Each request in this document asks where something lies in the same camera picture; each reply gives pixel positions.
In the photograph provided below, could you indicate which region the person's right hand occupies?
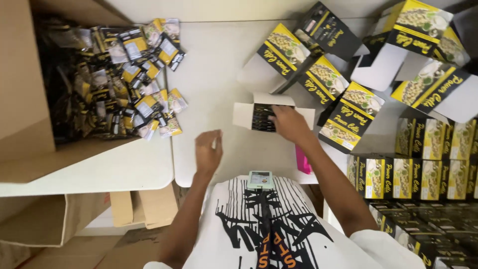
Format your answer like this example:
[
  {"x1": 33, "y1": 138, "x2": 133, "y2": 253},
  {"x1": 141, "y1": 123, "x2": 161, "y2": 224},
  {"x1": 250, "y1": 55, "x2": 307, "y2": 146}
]
[{"x1": 268, "y1": 105, "x2": 314, "y2": 146}]

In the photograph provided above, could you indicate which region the person's left hand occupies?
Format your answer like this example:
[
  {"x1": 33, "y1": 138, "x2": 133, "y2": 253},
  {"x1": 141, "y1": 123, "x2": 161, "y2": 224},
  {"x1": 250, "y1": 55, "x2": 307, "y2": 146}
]
[{"x1": 194, "y1": 129, "x2": 224, "y2": 175}]

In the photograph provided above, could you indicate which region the row of black sachets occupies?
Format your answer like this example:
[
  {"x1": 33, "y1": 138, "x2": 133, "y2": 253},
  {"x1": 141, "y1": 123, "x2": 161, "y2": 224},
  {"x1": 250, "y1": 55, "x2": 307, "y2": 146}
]
[{"x1": 252, "y1": 103, "x2": 279, "y2": 132}]

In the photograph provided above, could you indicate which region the open white packing box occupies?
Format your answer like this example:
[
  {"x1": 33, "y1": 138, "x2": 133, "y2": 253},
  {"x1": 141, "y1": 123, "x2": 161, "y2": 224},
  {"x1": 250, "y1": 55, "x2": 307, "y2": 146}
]
[{"x1": 232, "y1": 92, "x2": 316, "y2": 134}]

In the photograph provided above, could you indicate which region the pink packet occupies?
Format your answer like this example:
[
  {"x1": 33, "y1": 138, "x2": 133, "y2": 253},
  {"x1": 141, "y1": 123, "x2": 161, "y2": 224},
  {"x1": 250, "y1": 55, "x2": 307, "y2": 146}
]
[{"x1": 295, "y1": 144, "x2": 313, "y2": 175}]

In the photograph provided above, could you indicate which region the green chest-mounted phone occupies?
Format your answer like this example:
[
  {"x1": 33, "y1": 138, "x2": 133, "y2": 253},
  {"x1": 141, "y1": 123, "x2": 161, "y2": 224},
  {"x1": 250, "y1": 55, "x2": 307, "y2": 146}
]
[{"x1": 247, "y1": 171, "x2": 275, "y2": 191}]

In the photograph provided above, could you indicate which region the heap of unfolded yellow boxes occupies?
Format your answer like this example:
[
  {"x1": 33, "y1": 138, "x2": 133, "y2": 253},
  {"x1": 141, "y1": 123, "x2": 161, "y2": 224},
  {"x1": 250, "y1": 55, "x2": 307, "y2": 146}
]
[{"x1": 237, "y1": 0, "x2": 478, "y2": 154}]

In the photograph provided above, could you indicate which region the small brown cardboard carton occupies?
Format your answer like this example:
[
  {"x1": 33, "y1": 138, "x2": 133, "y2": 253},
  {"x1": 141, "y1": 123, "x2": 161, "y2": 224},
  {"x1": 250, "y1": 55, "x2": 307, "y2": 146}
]
[{"x1": 110, "y1": 182, "x2": 187, "y2": 229}]

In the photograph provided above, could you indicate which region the person's white printed shirt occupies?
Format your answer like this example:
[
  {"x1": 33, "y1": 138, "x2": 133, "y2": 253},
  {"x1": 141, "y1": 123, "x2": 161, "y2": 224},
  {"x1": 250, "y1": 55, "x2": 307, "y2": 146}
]
[{"x1": 144, "y1": 176, "x2": 426, "y2": 269}]

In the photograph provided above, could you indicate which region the pile of yellow black sachets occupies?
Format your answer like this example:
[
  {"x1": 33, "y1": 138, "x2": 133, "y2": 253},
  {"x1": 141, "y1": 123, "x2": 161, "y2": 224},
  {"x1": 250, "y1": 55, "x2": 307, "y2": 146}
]
[{"x1": 35, "y1": 17, "x2": 189, "y2": 142}]

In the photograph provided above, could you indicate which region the stack of closed yellow boxes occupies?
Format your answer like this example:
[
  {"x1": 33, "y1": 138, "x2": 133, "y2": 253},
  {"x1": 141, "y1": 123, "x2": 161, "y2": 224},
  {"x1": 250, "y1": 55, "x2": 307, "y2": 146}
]
[{"x1": 347, "y1": 117, "x2": 478, "y2": 201}]

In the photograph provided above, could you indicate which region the flat brown cardboard sheet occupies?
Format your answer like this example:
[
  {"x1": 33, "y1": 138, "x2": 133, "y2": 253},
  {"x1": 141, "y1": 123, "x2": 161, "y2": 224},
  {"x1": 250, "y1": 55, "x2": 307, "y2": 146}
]
[{"x1": 19, "y1": 226, "x2": 167, "y2": 269}]

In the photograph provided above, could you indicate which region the long brown cardboard carton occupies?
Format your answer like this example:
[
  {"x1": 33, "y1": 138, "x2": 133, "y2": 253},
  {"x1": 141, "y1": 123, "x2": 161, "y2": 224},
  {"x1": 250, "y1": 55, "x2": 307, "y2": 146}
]
[{"x1": 0, "y1": 192, "x2": 111, "y2": 248}]

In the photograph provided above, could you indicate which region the stack of black glossy boxes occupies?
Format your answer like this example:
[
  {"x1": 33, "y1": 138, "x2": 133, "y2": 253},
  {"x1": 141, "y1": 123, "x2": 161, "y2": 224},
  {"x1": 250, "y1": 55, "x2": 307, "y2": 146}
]
[{"x1": 368, "y1": 199, "x2": 478, "y2": 269}]

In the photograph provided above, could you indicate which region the large brown cardboard carton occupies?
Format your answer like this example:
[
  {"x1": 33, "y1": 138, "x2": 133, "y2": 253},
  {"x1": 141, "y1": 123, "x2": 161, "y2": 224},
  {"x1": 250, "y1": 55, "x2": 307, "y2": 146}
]
[{"x1": 0, "y1": 0, "x2": 150, "y2": 184}]

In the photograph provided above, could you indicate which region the black orange chest strap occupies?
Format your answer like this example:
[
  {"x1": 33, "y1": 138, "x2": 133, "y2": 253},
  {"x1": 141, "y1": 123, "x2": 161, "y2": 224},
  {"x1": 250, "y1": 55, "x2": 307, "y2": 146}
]
[{"x1": 255, "y1": 189, "x2": 299, "y2": 269}]

